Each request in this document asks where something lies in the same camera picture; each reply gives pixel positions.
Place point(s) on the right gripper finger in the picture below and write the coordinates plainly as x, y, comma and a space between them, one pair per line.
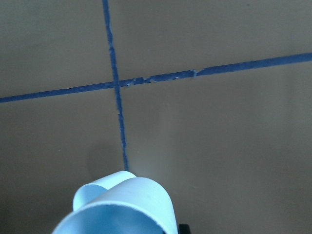
183, 229

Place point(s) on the light blue cup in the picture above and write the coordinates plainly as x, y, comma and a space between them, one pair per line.
135, 206

